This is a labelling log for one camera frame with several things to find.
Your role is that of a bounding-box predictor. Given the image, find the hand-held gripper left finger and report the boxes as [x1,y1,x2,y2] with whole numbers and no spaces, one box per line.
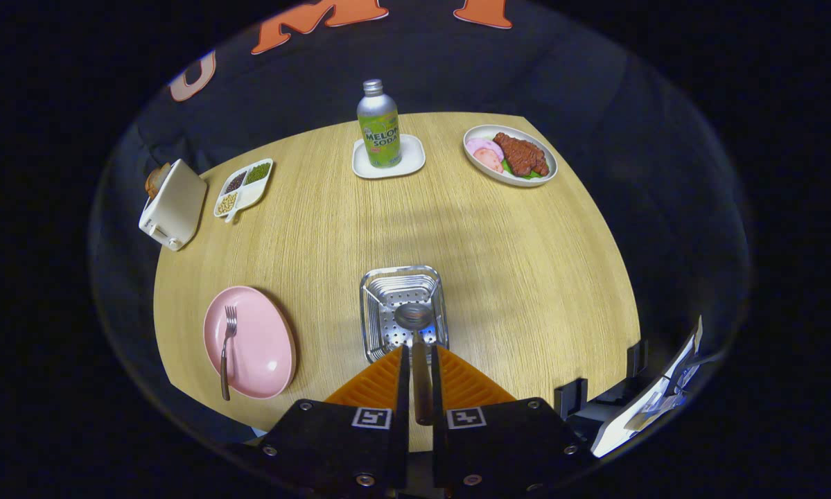
[245,344,410,496]

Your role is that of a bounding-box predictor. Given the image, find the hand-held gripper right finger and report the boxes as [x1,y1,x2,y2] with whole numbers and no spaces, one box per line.
[429,344,593,496]

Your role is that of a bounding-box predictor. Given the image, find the wooden handle metal spoon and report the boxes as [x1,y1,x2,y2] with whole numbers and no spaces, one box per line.
[394,303,435,426]

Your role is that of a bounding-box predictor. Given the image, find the wooden handle metal fork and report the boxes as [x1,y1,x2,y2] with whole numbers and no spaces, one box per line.
[220,306,238,402]

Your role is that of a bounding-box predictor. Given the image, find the pink plate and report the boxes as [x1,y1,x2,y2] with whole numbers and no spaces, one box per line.
[202,286,297,401]

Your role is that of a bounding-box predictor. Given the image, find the white square coaster tray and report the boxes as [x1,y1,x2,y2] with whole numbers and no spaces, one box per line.
[351,134,427,180]

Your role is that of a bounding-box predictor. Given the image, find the green lettuce leaf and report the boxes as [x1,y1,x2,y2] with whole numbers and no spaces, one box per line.
[502,161,544,181]

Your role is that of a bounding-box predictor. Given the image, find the pink ham slices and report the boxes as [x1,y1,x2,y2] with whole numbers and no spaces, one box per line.
[466,137,505,174]

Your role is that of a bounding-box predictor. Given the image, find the white sectioned bean dish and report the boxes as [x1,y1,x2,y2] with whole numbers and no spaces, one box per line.
[213,158,274,224]

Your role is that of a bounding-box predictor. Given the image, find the brown steak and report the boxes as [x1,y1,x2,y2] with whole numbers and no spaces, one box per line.
[493,132,550,177]

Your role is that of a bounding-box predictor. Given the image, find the white oval food plate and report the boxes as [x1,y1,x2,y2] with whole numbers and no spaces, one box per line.
[462,124,559,189]

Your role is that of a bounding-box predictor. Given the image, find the green label metal bottle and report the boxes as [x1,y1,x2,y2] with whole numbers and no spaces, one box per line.
[357,79,403,169]

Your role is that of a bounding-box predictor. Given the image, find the white toaster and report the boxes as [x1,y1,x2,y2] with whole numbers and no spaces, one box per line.
[139,159,208,252]

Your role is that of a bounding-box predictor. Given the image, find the brown bread slice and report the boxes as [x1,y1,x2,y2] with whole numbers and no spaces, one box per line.
[145,162,172,200]

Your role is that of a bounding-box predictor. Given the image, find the metal wire cutlery basket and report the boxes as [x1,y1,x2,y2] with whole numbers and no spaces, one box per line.
[359,265,451,365]

